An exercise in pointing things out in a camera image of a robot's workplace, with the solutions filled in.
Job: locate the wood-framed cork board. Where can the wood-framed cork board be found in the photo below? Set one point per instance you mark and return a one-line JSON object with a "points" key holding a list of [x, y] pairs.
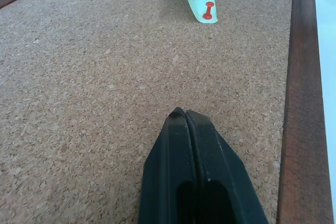
{"points": [[110, 82]]}

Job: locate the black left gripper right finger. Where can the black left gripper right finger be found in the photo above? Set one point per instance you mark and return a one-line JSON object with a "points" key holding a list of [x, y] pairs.
{"points": [[223, 171]]}

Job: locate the red pushpin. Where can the red pushpin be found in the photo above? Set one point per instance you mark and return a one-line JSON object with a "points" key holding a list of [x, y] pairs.
{"points": [[208, 11]]}

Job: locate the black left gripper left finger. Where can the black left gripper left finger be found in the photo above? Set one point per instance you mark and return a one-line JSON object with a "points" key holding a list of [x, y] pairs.
{"points": [[168, 166]]}

